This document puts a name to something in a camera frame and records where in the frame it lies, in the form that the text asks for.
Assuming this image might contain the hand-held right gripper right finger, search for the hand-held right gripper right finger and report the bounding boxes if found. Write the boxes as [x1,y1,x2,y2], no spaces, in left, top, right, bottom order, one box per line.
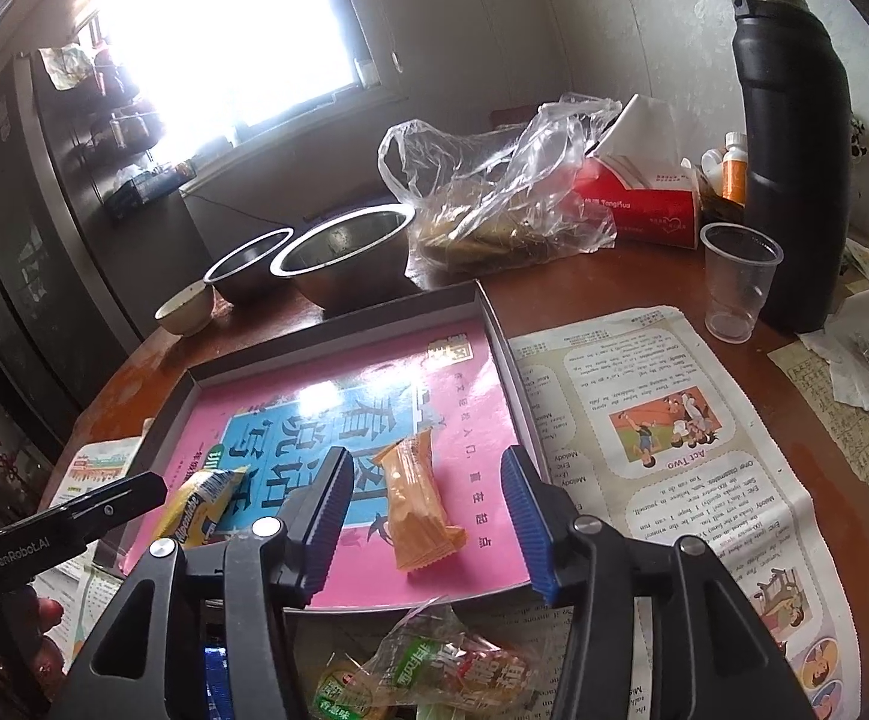
[500,446,817,720]

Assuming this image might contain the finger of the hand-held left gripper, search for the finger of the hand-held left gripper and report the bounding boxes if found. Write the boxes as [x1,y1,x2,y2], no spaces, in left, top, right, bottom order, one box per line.
[44,471,169,541]

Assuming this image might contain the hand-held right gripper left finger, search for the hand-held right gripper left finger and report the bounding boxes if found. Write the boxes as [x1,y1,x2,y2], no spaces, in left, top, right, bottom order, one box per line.
[67,446,356,720]

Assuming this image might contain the orange snack packet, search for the orange snack packet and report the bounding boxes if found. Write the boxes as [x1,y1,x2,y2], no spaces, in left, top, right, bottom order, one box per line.
[370,429,467,572]

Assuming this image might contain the yellow snack packet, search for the yellow snack packet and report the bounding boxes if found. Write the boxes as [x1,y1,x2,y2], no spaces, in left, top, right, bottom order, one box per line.
[151,465,251,550]

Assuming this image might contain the grey cardboard tray pink lining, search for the grey cardboard tray pink lining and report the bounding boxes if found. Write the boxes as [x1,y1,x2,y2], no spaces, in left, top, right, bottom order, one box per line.
[93,279,555,612]

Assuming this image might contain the green clear snack packet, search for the green clear snack packet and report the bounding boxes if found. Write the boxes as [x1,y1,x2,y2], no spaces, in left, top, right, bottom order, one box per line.
[363,604,473,698]

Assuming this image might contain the blue snack packet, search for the blue snack packet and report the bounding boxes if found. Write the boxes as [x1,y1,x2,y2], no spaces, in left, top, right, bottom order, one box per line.
[202,637,229,720]

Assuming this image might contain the person's left hand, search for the person's left hand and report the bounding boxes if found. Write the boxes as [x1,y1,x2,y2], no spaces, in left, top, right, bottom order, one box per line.
[25,589,76,683]

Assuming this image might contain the leaflet with orange header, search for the leaflet with orange header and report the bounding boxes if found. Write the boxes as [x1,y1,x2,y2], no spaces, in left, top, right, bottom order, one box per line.
[40,435,146,511]

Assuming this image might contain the illustrated newspaper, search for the illustrated newspaper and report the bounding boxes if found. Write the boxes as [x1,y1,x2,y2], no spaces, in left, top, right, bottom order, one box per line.
[284,306,866,720]
[29,562,128,661]

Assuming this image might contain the small ceramic bowl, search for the small ceramic bowl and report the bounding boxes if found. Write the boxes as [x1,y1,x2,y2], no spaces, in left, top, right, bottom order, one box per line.
[154,279,215,337]

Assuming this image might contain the large steel bowl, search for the large steel bowl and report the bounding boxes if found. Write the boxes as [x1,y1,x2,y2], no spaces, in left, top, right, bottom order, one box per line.
[269,204,418,312]

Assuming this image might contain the small steel bowl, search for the small steel bowl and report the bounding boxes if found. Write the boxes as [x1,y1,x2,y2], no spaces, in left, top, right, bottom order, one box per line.
[203,227,293,306]

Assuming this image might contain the dark grey refrigerator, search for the dark grey refrigerator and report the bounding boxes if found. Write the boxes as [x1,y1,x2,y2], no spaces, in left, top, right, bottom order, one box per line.
[0,52,206,466]

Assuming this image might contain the clear plastic cup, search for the clear plastic cup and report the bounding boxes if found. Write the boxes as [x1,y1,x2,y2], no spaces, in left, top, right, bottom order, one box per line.
[700,223,785,344]

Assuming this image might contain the clear plastic bag with food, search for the clear plastic bag with food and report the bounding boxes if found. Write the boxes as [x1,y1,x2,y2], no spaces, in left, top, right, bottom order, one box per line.
[378,92,623,267]

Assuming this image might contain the handwritten paper sheet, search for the handwritten paper sheet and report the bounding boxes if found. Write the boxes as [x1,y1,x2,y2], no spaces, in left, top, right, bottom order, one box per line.
[771,337,869,481]

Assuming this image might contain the red tissue box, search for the red tissue box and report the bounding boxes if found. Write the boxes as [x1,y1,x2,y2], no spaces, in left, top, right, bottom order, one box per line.
[569,94,705,250]

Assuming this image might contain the crumpled white paper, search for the crumpled white paper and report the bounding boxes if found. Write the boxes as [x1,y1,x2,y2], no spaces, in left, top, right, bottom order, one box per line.
[798,292,869,413]

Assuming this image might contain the fridge side storage rack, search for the fridge side storage rack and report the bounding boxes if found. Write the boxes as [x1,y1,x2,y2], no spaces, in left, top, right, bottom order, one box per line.
[37,11,181,218]

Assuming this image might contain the orange medicine bottle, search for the orange medicine bottle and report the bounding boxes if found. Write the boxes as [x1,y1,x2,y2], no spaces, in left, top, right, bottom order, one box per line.
[720,148,748,205]

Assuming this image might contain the black thermos bottle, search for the black thermos bottle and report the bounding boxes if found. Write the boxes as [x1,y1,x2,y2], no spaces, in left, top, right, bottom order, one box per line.
[730,0,855,332]

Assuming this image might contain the bright window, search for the bright window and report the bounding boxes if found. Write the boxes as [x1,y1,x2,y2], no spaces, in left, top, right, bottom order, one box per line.
[74,0,405,151]

